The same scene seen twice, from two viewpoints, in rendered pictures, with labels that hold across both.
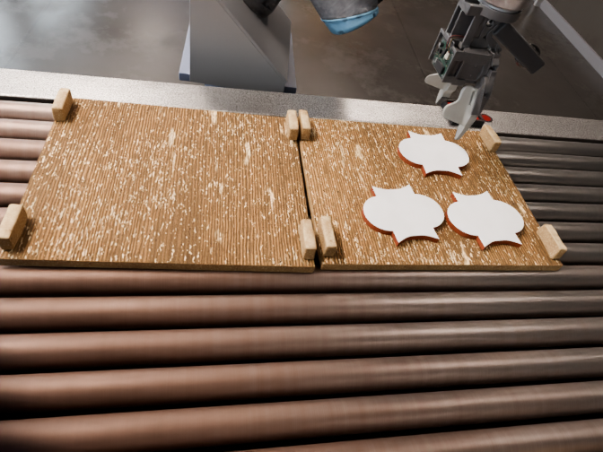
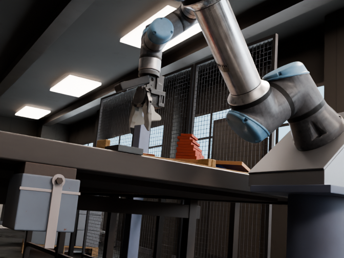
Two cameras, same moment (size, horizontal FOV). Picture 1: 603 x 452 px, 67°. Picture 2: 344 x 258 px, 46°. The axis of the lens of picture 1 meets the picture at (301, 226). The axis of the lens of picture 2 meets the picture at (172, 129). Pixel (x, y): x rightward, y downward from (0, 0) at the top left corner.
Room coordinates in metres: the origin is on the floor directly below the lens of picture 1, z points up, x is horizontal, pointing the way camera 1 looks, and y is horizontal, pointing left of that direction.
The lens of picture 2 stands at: (2.00, -0.47, 0.78)
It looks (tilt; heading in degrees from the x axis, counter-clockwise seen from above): 11 degrees up; 164
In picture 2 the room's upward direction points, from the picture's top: 5 degrees clockwise
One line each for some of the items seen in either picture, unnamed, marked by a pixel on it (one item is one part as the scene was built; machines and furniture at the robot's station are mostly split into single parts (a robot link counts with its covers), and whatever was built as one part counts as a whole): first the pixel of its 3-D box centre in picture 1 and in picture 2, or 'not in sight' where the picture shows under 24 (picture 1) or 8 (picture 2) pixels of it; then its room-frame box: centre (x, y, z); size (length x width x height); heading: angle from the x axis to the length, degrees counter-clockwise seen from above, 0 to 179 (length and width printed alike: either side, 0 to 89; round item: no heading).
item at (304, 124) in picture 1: (304, 124); (204, 162); (0.70, 0.05, 0.95); 0.06 x 0.02 x 0.03; 19
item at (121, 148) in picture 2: (462, 112); (123, 150); (0.94, -0.28, 0.92); 0.08 x 0.08 x 0.02; 19
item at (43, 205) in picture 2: not in sight; (42, 205); (1.01, -0.47, 0.77); 0.14 x 0.11 x 0.18; 109
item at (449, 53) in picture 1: (474, 41); (149, 90); (0.72, -0.18, 1.17); 0.09 x 0.08 x 0.12; 109
